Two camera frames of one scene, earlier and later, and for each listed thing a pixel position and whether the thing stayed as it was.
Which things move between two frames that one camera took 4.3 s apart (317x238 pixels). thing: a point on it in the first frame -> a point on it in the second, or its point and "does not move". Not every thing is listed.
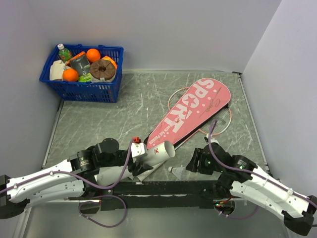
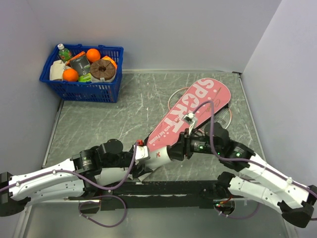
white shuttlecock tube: [155, 152] does not move
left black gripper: [139, 167] does not move
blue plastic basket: [100, 92] does not move
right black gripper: [191, 166] -> [178, 149]
